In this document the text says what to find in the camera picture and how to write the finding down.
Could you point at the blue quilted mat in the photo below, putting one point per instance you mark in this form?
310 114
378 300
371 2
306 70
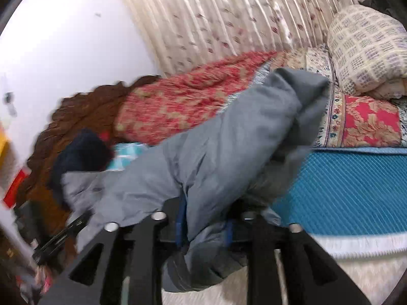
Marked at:
349 193

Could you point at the beige floral curtain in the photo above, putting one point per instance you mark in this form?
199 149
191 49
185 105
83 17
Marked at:
222 16

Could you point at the red box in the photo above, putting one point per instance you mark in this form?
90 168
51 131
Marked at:
16 187

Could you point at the red floral pillow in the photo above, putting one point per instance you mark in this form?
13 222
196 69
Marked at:
178 101

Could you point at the dark puffer jacket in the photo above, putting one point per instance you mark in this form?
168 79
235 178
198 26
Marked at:
79 159

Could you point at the yellow box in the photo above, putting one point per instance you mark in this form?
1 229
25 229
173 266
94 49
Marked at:
3 143

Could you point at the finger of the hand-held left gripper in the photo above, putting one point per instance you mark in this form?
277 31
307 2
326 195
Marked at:
57 240

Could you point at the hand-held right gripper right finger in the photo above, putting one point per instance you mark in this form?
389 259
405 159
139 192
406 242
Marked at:
228 235

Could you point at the floral patchwork quilt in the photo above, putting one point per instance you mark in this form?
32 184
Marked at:
365 124

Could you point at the cream checked folded quilt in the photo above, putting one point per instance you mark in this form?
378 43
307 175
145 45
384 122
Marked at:
365 47

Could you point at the teal circle pattern pillow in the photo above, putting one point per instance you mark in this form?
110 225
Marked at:
127 155

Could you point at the grey puffer jacket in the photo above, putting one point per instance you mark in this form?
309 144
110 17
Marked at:
222 152

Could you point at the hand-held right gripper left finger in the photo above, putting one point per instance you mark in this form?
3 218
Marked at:
180 225

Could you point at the carved wooden headboard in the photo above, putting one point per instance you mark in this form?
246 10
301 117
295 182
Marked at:
79 108

